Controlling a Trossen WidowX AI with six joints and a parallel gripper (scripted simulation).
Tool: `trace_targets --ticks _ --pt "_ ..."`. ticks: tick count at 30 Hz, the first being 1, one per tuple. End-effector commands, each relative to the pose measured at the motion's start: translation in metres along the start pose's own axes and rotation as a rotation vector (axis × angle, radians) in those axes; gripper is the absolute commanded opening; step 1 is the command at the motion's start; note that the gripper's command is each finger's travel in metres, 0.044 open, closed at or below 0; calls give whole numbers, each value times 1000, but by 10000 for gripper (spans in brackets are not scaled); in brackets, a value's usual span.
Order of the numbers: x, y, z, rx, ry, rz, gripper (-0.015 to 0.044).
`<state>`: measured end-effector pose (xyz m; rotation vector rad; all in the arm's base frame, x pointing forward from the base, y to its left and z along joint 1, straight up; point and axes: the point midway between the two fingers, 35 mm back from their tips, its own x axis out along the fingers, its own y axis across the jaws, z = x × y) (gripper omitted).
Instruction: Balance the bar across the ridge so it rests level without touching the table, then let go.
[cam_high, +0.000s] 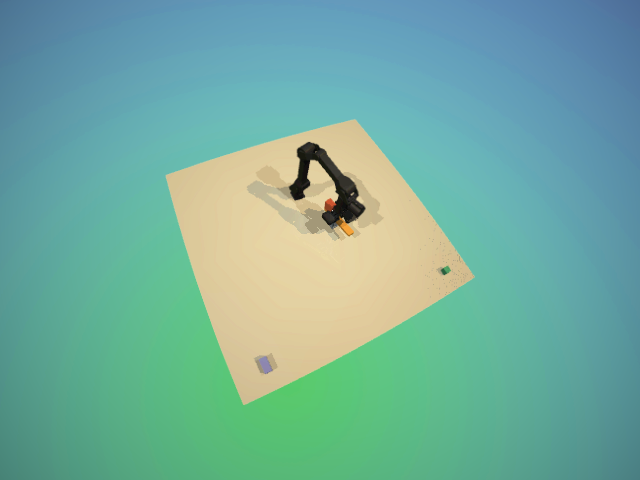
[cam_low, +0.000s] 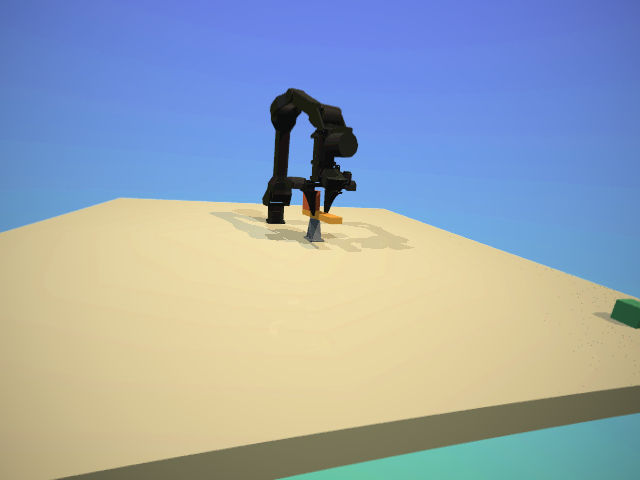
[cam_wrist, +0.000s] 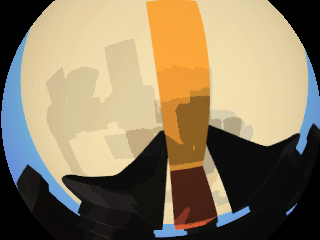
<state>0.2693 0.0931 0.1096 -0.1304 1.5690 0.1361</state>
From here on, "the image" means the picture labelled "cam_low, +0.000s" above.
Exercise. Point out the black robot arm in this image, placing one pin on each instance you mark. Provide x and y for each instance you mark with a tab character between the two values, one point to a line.
331	139

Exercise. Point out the green block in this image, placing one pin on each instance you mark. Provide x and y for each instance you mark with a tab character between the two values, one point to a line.
627	311

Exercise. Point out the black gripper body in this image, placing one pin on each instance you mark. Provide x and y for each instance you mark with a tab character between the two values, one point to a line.
309	185

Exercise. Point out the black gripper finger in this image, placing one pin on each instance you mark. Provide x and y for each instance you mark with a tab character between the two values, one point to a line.
311	199
329	197

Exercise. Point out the orange bar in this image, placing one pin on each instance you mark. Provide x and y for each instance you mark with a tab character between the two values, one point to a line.
319	215

